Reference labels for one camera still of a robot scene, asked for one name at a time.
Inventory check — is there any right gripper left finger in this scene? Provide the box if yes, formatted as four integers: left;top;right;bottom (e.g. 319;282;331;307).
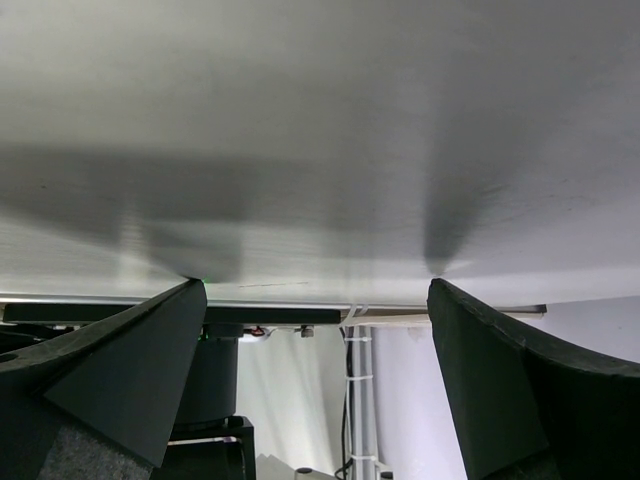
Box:
1;280;207;479

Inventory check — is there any aluminium table edge rail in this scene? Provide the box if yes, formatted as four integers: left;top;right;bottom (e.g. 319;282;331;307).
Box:
0;292;549;326

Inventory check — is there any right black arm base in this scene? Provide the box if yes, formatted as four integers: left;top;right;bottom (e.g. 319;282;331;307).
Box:
0;302;344;480

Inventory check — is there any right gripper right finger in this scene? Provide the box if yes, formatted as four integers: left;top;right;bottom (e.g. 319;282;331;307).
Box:
427;279;639;479

